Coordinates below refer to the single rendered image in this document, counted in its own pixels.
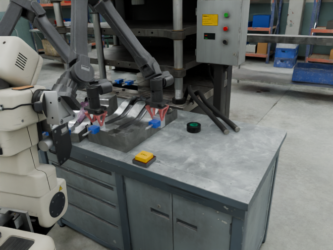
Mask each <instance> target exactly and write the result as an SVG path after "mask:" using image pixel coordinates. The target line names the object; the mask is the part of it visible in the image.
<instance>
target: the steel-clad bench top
mask: <svg viewBox="0 0 333 250"><path fill-rule="evenodd" d="M217 118H218V117H217ZM218 120H219V121H220V122H221V123H222V124H223V125H224V126H225V127H226V128H227V129H228V130H229V134H226V135H225V134H224V133H223V132H222V131H221V130H220V128H219V127H218V126H217V125H216V124H215V123H214V122H213V121H212V120H211V119H210V118H209V116H208V115H203V114H198V113H193V112H188V111H183V110H177V119H175V120H174V121H172V122H171V123H169V124H168V125H166V126H165V127H164V128H162V129H161V130H159V131H158V132H156V133H155V134H153V135H152V136H150V137H149V138H147V139H146V140H145V141H143V142H142V143H140V144H139V145H137V146H136V147H134V148H133V149H131V150H130V151H128V152H127V153H125V152H121V151H118V150H115V149H112V148H109V147H106V146H102V145H99V144H96V143H93V142H90V141H89V139H88V136H87V137H86V138H84V139H83V140H82V141H81V142H80V143H79V142H71V144H72V145H73V146H76V147H79V148H82V149H85V150H88V151H91V152H94V153H97V154H100V155H103V156H106V157H109V158H112V159H115V160H118V161H120V162H123V163H126V164H129V165H132V166H135V167H138V168H141V169H144V170H147V171H150V172H153V173H156V174H159V175H162V176H165V177H168V178H171V179H173V180H176V181H179V182H182V183H185V184H188V185H191V186H194V187H197V188H201V189H204V190H206V191H209V192H212V193H215V194H218V195H221V196H224V197H227V198H230V199H233V200H236V201H239V202H242V203H245V204H249V202H250V200H251V198H252V197H253V195H254V193H255V191H256V189H257V187H258V185H259V183H260V182H261V180H262V178H263V176H264V174H265V172H266V170H267V168H268V167H269V165H270V163H271V161H272V159H273V157H274V155H275V153H276V152H277V150H278V148H279V146H280V144H281V142H282V140H283V138H284V137H285V135H286V133H287V130H282V129H277V128H272V127H267V126H261V125H255V124H249V123H244V122H239V121H234V120H231V121H232V122H234V123H235V124H236V125H237V126H238V127H239V128H240V131H239V132H236V131H235V130H233V129H232V128H231V127H230V126H229V125H228V124H226V123H225V122H224V121H223V120H222V119H221V118H218ZM190 122H198V123H200V124H201V131H200V132H199V133H189V132H188V131H187V124H188V123H190ZM141 151H146V152H150V153H153V155H154V156H156V161H155V162H153V163H152V164H151V165H150V166H148V167H147V168H145V167H142V166H139V165H136V164H133V163H132V159H134V158H135V156H136V155H137V154H139V153H140V152H141Z"/></svg>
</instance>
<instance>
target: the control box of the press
mask: <svg viewBox="0 0 333 250"><path fill-rule="evenodd" d="M249 6H250V0H197V8H196V16H197V46H196V49H195V55H196V62H199V63H206V64H208V75H209V77H210V79H211V81H212V83H213V85H214V94H213V106H214V107H215V108H217V109H218V110H219V111H220V112H221V113H223V95H224V77H225V71H226V70H227V68H228V67H229V66H230V65H235V66H238V65H240V64H242V63H243V62H245V54H246V42H247V30H248V18H249ZM210 65H212V67H213V69H214V79H213V77H212V76H211V72H210Z"/></svg>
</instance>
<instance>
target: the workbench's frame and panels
mask: <svg viewBox="0 0 333 250"><path fill-rule="evenodd" d="M286 135H287V133H286ZM286 135H285V137H284V138H283V140H282V142H281V144H280V146H279V148H278V150H277V152H276V153H275V155H274V157H273V159H272V161H271V163H270V165H269V167H268V168H267V170H266V172H265V174H264V176H263V178H262V180H261V182H260V183H259V185H258V187H257V189H256V191H255V193H254V195H253V197H252V198H251V200H250V202H249V204H245V203H242V202H239V201H236V200H233V199H230V198H227V197H224V196H221V195H218V194H215V193H212V192H209V191H206V190H204V189H201V188H198V187H194V186H191V185H188V184H185V183H182V182H179V181H176V180H173V179H171V178H168V177H165V176H162V175H159V174H156V173H153V172H150V171H147V170H144V169H141V168H138V167H135V166H132V165H129V164H126V163H123V162H120V161H118V160H115V159H112V158H109V157H106V156H103V155H100V154H97V153H94V152H91V151H88V150H85V149H82V148H79V147H76V146H73V145H72V149H71V153H70V157H69V159H68V160H67V161H66V162H64V163H63V164H62V165H61V166H60V167H59V165H58V161H57V156H56V150H55V146H53V147H52V148H50V149H49V150H48V151H42V150H39V151H38V157H39V163H43V164H51V165H54V166H55V169H56V177H57V178H61V179H65V181H66V190H67V200H68V207H67V210H66V212H65V214H64V215H63V216H62V217H61V218H60V219H59V220H58V221H57V224H59V226H60V227H65V226H66V225H68V226H69V227H71V228H73V229H75V230H77V231H78V232H80V233H82V234H84V235H86V236H87V237H89V238H91V239H93V240H95V241H96V242H98V243H100V244H102V245H104V246H105V247H107V248H109V249H111V250H259V249H260V247H261V244H263V243H265V240H266V238H267V231H268V225H269V218H270V212H271V205H272V199H273V193H274V186H275V180H276V173H277V167H278V158H279V152H280V148H281V146H282V144H283V142H284V140H285V138H286Z"/></svg>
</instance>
